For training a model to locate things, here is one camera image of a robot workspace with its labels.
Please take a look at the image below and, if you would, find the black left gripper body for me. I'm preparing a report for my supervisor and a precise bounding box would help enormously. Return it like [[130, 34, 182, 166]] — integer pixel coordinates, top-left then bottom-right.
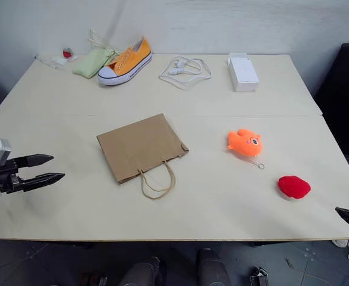
[[0, 158, 25, 194]]

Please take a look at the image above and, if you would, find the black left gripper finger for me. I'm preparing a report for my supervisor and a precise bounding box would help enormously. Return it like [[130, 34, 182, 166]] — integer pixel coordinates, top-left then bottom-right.
[[13, 153, 55, 169], [21, 172, 66, 192]]

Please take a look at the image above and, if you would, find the red plush toy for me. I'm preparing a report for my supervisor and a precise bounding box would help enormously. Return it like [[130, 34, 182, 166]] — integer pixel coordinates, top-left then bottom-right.
[[277, 175, 312, 200]]

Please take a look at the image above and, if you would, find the clear plastic wrapper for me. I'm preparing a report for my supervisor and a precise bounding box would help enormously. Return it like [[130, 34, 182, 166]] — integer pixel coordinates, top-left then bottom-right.
[[32, 52, 59, 70]]

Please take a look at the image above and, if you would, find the small black device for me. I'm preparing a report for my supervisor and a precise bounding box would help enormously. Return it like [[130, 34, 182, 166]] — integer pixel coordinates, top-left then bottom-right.
[[249, 266, 270, 286]]

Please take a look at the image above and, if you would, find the small red and white object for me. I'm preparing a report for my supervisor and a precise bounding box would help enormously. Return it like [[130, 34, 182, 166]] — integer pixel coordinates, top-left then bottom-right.
[[50, 46, 80, 65]]

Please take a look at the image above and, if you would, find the orange plush fish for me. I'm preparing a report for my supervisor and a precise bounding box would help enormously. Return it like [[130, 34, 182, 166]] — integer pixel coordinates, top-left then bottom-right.
[[227, 128, 265, 171]]

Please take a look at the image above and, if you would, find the orange canvas sneaker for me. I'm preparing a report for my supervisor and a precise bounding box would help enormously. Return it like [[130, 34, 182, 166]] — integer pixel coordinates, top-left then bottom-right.
[[97, 36, 153, 87]]

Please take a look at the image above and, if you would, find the dark rounded shape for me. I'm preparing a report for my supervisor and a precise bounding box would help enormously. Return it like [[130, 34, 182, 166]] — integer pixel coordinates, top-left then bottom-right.
[[119, 255, 168, 286]]

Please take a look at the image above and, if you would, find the white cardboard box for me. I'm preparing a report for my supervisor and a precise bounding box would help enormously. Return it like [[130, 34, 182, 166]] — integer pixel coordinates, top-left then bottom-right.
[[227, 52, 260, 93]]

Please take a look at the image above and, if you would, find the brown paper bag with handles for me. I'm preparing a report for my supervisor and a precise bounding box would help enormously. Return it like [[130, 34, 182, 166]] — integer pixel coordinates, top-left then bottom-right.
[[96, 113, 190, 200]]

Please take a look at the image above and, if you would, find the light green drawstring pouch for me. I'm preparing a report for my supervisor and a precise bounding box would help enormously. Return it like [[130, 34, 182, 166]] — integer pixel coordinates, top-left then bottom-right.
[[71, 28, 122, 80]]

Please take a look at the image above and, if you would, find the white power cable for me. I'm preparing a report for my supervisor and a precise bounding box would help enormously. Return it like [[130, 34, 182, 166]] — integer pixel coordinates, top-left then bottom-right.
[[158, 56, 214, 92]]

